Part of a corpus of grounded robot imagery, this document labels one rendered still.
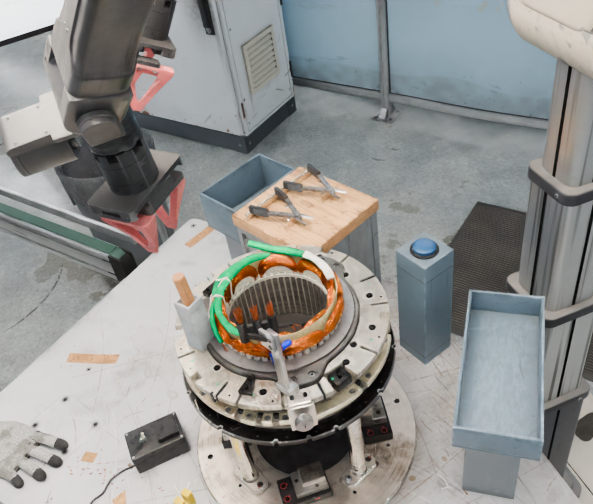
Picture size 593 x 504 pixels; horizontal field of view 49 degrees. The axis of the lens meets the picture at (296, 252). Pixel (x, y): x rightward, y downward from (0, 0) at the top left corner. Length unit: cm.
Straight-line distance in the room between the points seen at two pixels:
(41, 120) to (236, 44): 256
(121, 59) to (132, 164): 17
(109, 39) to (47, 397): 99
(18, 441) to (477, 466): 83
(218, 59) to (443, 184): 120
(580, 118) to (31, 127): 70
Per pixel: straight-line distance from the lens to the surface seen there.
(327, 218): 117
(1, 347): 282
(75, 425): 136
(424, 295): 114
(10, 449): 136
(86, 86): 58
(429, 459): 117
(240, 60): 324
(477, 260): 263
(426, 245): 113
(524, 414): 94
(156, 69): 92
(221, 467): 118
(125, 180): 72
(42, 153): 70
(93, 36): 54
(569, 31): 89
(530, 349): 101
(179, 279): 86
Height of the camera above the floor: 179
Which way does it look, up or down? 41 degrees down
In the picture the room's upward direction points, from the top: 10 degrees counter-clockwise
